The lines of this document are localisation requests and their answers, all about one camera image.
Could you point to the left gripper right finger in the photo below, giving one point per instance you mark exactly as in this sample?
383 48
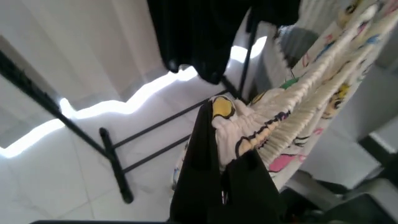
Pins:
252 193

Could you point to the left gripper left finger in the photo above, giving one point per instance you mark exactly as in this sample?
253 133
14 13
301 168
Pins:
199 186

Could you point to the cream printed garment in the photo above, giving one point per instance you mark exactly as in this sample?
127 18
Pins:
280 124

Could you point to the black garment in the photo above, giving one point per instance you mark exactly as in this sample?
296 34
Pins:
202 37

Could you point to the black clothes rack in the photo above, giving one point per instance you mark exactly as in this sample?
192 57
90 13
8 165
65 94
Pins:
116 168

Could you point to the white laundry basket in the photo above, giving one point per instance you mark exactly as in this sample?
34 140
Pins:
298 43

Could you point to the white curtain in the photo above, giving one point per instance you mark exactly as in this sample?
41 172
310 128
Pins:
77 46

